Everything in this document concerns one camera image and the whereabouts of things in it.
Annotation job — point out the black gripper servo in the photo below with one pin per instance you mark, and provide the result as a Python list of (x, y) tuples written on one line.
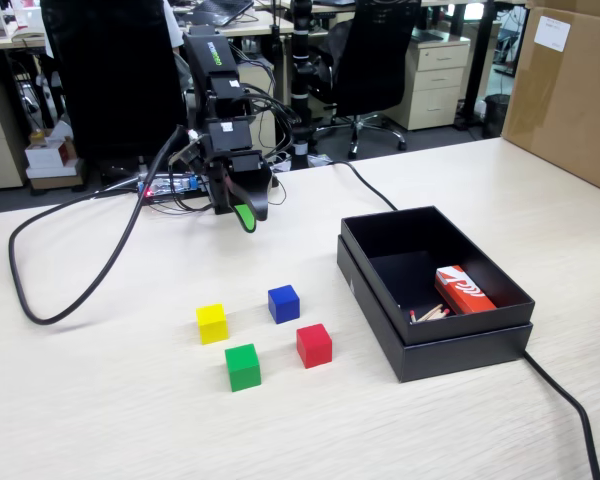
[(245, 161)]

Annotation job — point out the green wooden cube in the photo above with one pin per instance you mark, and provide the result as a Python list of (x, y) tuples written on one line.
[(242, 367)]

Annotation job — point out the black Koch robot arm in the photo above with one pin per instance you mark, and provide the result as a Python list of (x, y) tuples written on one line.
[(207, 55)]

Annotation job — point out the blue wooden cube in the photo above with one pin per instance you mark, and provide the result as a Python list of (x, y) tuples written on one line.
[(284, 305)]

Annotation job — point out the yellow wooden cube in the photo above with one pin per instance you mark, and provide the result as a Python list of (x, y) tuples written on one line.
[(212, 325)]

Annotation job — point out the red wooden cube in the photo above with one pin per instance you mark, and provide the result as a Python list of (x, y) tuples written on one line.
[(314, 347)]

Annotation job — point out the blue controller circuit board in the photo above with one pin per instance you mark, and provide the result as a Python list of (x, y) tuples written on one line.
[(170, 186)]

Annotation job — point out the black pole with white rings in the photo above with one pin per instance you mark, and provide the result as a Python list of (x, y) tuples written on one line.
[(300, 90)]

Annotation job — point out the large black mesh office chair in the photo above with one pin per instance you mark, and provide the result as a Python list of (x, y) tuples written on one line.
[(115, 75)]

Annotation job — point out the flat brown carton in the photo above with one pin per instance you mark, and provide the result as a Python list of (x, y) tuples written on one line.
[(55, 182)]

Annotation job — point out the black office chair chrome base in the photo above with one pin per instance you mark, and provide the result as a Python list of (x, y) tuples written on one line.
[(370, 65)]

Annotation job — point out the black laptop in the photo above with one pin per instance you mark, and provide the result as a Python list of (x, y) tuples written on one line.
[(220, 10)]

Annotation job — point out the white carton box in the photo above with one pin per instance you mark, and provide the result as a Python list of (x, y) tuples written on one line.
[(45, 155)]

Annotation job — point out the red tipped wooden match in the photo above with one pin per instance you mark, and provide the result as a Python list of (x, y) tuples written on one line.
[(430, 312), (435, 316), (411, 315)]

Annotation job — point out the orange white matchbox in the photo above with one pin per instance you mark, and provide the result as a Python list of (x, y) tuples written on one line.
[(462, 292)]

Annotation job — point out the open black cardboard box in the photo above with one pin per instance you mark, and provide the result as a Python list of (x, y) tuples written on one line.
[(460, 332)]

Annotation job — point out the cream book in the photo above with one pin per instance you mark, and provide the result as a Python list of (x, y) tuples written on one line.
[(27, 37)]

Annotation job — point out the black trash bin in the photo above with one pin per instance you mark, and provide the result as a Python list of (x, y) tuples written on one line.
[(496, 117)]

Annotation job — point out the black desk leg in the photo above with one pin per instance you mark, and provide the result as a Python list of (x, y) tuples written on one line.
[(480, 65)]

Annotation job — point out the large brown cardboard box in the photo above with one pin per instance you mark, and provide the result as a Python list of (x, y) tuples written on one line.
[(570, 100)]

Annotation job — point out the small black gripper camera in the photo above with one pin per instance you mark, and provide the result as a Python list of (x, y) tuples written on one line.
[(192, 155)]

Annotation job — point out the cream drawer pedestal cabinet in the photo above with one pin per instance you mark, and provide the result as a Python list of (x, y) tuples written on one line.
[(437, 80)]

